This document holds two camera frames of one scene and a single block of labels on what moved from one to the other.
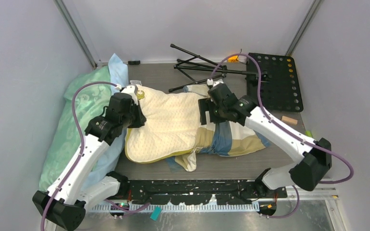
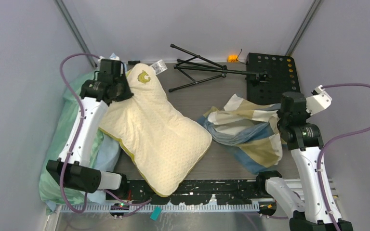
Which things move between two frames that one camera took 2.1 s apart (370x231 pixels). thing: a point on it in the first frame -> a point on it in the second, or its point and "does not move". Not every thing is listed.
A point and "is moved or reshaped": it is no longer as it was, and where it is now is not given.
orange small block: (232, 59) does not move
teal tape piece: (155, 213) does not move
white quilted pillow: (173, 123) is moved or reshaped
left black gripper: (140, 119) -> (128, 93)
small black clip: (134, 62) does not move
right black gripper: (205, 104) -> (279, 113)
